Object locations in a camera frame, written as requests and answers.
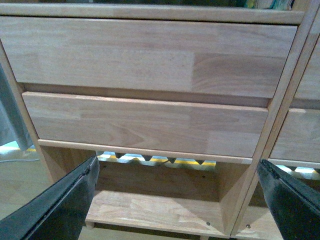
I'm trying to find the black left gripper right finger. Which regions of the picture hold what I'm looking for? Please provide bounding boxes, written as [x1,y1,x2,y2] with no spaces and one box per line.
[257,159,320,240]

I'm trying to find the left unit lower drawer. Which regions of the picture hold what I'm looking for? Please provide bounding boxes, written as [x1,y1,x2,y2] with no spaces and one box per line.
[22,92,268,158]

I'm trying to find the yellow black floor tape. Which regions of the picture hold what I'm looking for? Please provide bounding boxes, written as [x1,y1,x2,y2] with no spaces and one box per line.
[27,147,217,168]

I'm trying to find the unit drawer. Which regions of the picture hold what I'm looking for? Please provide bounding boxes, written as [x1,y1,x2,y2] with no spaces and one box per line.
[270,108,320,163]
[294,37,320,100]
[0,16,297,98]
[22,92,268,158]

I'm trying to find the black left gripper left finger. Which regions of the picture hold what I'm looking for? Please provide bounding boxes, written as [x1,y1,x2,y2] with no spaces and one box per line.
[0,156,100,240]

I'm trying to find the wooden shelf unit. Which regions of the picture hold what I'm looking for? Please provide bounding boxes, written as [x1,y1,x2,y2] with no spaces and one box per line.
[231,3,320,240]
[0,0,320,240]

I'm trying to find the left wooden shelf unit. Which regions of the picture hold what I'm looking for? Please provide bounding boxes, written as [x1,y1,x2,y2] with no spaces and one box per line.
[0,0,320,240]

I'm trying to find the grey curtain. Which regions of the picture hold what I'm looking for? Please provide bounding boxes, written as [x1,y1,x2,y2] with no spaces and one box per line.
[0,66,33,151]

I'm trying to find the right unit lower drawer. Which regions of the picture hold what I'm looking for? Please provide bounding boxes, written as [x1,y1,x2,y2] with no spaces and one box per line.
[270,108,320,163]

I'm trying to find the right unit upper drawer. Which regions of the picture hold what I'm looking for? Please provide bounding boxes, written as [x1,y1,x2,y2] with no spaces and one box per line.
[294,37,320,100]

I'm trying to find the colourful books on shelf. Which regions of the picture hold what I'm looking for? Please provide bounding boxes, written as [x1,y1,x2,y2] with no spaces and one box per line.
[240,0,295,11]

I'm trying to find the left unit upper drawer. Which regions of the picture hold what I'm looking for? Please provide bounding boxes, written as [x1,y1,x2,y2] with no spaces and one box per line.
[0,16,297,98]

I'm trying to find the right wooden shelf unit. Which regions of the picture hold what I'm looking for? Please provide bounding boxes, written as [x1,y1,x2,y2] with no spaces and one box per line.
[231,3,320,240]

